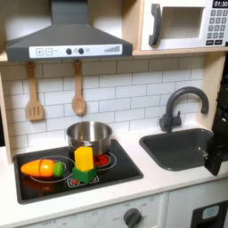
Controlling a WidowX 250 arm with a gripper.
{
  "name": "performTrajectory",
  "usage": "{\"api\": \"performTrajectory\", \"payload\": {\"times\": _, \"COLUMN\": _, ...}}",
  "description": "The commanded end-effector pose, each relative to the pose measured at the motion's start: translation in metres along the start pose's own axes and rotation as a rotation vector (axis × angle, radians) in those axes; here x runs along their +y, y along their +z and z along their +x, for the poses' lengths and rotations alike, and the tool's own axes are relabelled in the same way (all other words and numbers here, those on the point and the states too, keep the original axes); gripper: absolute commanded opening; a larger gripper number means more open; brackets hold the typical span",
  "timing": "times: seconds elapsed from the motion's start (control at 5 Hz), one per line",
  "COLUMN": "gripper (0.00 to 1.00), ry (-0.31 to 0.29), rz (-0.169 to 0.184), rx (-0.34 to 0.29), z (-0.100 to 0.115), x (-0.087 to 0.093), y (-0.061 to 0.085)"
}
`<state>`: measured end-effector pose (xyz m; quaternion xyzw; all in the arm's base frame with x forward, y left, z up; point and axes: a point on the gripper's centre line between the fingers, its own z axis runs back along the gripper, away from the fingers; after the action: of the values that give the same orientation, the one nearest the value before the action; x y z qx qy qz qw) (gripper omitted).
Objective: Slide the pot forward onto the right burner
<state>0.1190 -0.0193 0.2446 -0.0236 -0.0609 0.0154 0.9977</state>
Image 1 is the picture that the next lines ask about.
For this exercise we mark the yellow toy block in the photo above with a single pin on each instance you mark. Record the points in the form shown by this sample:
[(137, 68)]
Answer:
[(83, 158)]

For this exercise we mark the dark grey sink basin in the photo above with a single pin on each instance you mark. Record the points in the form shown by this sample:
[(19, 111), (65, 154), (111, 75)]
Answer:
[(178, 148)]

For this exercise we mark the dark grey tap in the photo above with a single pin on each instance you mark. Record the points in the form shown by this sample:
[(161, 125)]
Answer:
[(170, 118)]

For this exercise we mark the black toy stove top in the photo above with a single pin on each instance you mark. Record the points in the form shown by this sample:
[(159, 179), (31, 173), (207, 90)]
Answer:
[(121, 170)]

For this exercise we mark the grey oven knob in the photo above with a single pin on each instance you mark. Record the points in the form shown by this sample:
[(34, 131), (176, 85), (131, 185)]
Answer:
[(132, 218)]

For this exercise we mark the white toy microwave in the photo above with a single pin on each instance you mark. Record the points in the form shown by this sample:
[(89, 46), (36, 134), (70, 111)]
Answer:
[(184, 41)]

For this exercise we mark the steel pot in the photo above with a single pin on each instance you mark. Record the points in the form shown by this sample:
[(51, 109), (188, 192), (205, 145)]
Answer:
[(89, 133)]

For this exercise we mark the wooden spoon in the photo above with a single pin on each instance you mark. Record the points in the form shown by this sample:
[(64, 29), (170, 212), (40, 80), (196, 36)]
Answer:
[(78, 104)]

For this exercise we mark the orange toy carrot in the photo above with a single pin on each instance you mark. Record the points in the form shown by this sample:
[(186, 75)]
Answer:
[(40, 168)]

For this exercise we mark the wooden slotted spatula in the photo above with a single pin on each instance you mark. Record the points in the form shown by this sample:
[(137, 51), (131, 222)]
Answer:
[(34, 109)]

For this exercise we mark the grey range hood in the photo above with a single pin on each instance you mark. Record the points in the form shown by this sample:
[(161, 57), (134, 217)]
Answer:
[(69, 35)]

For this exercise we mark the light wood kitchen frame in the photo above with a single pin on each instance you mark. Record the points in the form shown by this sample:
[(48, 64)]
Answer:
[(131, 20)]

